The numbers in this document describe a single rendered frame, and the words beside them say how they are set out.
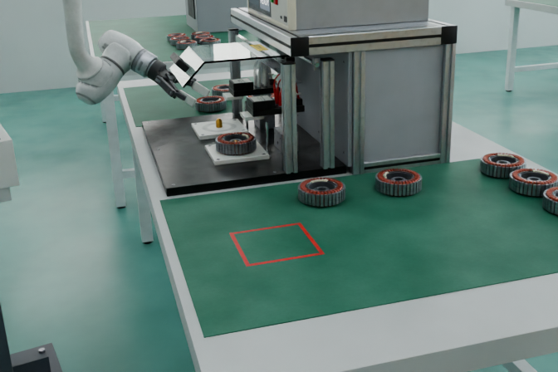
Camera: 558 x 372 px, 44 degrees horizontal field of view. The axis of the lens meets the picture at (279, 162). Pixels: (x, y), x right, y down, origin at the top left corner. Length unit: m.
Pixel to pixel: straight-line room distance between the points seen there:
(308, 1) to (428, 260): 0.74
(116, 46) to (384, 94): 1.10
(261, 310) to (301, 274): 0.14
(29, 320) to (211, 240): 1.44
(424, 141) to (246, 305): 0.83
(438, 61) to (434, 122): 0.16
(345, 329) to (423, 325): 0.13
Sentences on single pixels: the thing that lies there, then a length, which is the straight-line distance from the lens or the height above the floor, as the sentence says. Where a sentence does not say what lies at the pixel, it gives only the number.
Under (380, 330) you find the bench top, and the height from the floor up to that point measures 0.75.
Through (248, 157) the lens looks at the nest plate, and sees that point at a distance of 1.84.
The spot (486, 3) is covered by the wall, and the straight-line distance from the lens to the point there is 7.73.
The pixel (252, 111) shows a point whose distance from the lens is 1.86.
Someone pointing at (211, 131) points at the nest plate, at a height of 0.78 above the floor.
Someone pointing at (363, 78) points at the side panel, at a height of 1.00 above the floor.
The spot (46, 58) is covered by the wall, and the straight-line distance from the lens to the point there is 6.60.
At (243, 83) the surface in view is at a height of 0.92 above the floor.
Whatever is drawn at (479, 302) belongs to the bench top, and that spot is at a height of 0.75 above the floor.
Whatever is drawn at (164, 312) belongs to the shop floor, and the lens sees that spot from 2.68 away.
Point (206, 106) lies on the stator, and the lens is 2.42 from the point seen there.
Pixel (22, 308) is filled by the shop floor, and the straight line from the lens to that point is 2.88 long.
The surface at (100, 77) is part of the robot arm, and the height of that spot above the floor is 0.89.
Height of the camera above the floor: 1.37
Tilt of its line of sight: 19 degrees down
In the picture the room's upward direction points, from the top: 2 degrees counter-clockwise
